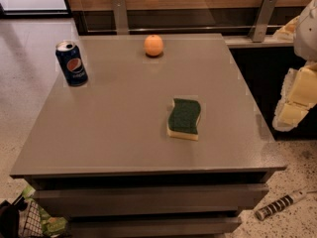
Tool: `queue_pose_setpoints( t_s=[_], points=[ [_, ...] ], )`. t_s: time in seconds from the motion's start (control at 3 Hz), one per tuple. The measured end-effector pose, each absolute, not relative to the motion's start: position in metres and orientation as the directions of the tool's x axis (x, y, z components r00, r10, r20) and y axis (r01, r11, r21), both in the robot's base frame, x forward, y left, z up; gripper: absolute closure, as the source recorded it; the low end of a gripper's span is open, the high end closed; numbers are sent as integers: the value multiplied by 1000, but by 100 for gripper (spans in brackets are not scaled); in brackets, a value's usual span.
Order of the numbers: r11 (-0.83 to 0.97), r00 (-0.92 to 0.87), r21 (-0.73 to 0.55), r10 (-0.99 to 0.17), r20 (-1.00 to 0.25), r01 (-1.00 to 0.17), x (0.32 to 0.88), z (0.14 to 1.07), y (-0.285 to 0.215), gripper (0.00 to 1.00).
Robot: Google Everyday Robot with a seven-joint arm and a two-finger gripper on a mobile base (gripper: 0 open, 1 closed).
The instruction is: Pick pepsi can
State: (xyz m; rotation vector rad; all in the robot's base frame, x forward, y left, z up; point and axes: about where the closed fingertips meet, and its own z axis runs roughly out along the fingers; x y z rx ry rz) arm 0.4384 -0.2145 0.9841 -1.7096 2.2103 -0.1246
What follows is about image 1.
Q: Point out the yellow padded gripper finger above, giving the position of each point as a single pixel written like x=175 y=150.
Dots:
x=298 y=96

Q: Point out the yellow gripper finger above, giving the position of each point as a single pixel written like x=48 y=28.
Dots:
x=286 y=32

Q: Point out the blue pepsi can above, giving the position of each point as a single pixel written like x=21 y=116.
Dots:
x=71 y=64

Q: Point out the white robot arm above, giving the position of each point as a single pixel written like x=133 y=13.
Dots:
x=305 y=35

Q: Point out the green yellow sponge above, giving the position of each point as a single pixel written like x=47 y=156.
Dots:
x=184 y=118

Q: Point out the white power strip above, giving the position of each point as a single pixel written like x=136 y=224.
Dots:
x=281 y=203

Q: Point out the orange fruit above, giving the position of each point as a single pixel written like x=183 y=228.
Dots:
x=153 y=45

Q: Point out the grey drawer cabinet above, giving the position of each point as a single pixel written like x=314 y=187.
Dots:
x=99 y=154

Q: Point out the green snack bag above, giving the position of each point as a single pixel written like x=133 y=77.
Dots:
x=35 y=222

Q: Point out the right metal rail bracket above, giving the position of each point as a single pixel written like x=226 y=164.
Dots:
x=258 y=30

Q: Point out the metal rail bracket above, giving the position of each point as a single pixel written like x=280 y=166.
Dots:
x=258 y=30
x=120 y=16

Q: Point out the horizontal metal rail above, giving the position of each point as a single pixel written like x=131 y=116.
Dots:
x=228 y=30

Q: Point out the left metal rail bracket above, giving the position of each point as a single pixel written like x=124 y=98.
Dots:
x=120 y=16

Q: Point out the black wire basket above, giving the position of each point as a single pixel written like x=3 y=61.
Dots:
x=10 y=220

